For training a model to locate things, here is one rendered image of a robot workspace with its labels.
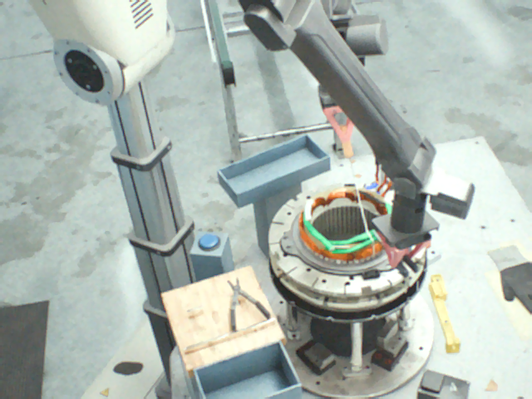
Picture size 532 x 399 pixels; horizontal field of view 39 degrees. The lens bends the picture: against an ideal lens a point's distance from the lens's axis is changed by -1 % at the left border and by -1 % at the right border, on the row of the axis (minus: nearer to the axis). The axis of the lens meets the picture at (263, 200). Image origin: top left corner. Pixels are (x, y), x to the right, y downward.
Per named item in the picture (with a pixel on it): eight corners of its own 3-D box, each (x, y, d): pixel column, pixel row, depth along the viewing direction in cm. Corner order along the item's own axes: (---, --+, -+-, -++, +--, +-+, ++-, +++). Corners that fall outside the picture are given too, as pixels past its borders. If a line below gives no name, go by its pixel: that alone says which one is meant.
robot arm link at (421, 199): (404, 156, 125) (392, 174, 121) (444, 168, 123) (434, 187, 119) (399, 188, 130) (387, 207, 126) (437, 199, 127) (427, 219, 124)
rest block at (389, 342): (376, 349, 164) (376, 334, 161) (389, 332, 167) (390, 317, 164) (394, 358, 162) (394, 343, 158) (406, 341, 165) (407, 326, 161)
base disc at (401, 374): (460, 377, 160) (460, 375, 159) (283, 416, 157) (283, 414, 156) (402, 252, 189) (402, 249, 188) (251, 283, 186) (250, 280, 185)
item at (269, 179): (312, 218, 203) (307, 133, 184) (333, 241, 196) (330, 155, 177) (230, 253, 196) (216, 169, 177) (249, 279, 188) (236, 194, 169)
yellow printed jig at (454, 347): (462, 352, 166) (463, 343, 164) (446, 353, 166) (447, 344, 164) (441, 278, 183) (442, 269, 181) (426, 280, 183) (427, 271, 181)
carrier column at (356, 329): (363, 373, 162) (364, 312, 148) (352, 376, 162) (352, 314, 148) (360, 364, 164) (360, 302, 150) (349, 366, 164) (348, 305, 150)
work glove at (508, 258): (573, 316, 171) (575, 310, 169) (517, 327, 170) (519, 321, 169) (530, 243, 189) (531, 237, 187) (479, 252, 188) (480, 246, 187)
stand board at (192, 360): (286, 345, 140) (285, 337, 138) (189, 378, 136) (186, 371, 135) (252, 273, 154) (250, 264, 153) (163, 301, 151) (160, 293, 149)
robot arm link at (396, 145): (267, -47, 97) (232, 16, 93) (300, -54, 93) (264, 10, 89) (416, 147, 124) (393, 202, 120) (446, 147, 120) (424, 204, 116)
